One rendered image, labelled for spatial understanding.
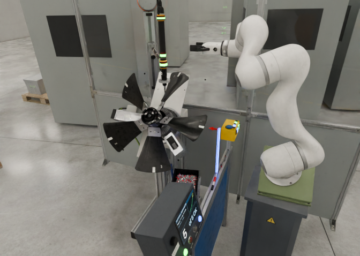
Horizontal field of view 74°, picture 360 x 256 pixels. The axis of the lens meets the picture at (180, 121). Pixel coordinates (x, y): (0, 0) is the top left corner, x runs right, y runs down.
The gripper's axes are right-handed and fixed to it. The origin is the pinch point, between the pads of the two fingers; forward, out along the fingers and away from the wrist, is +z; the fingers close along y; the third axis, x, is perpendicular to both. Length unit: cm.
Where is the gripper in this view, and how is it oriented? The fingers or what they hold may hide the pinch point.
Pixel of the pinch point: (194, 46)
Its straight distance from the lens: 134.0
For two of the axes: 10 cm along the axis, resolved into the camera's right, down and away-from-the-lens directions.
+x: -0.2, -8.9, -4.5
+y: 4.0, -4.2, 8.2
